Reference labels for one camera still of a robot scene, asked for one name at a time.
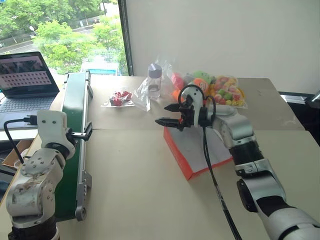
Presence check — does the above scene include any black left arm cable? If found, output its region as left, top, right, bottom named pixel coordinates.
left=3, top=114, right=38, bottom=166

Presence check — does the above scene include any clear jar with grey lid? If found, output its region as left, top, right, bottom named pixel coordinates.
left=147, top=62, right=164, bottom=100

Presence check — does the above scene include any black window frame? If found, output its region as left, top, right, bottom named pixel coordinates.
left=118, top=0, right=136, bottom=77

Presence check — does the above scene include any green conveyor belt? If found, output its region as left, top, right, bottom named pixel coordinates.
left=53, top=70, right=95, bottom=222

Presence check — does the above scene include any bag of red pieces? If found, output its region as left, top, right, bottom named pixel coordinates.
left=100, top=90, right=136, bottom=109

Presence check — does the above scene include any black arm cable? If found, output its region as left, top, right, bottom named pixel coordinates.
left=177, top=84, right=244, bottom=240
left=3, top=114, right=38, bottom=166

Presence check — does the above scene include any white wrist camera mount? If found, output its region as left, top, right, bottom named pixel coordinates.
left=179, top=86, right=205, bottom=126
left=36, top=109, right=76, bottom=151

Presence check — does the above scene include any bag of plush toys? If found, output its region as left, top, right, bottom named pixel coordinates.
left=169, top=69, right=217, bottom=101

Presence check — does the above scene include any dark grey laptop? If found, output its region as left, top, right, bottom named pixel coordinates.
left=0, top=51, right=61, bottom=131

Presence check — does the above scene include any red shallow cardboard box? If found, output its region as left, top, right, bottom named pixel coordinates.
left=163, top=124, right=234, bottom=182

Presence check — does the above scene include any black side furniture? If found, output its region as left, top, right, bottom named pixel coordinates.
left=277, top=89, right=320, bottom=149

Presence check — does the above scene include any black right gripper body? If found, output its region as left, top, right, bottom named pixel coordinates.
left=175, top=95, right=196, bottom=132

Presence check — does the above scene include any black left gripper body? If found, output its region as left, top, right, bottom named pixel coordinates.
left=65, top=127, right=86, bottom=146

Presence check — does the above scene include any clear plastic bag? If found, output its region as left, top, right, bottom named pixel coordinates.
left=134, top=59, right=174, bottom=112

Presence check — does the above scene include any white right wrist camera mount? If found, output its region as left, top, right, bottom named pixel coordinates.
left=179, top=86, right=205, bottom=126

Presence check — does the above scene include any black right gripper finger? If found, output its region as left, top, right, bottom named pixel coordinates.
left=164, top=102, right=182, bottom=113
left=154, top=117, right=180, bottom=129

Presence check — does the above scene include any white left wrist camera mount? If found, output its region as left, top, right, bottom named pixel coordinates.
left=36, top=109, right=76, bottom=151

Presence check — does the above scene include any bag of colourful candies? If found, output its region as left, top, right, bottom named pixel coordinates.
left=206, top=75, right=249, bottom=110

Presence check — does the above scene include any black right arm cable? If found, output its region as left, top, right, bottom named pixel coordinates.
left=177, top=84, right=244, bottom=240

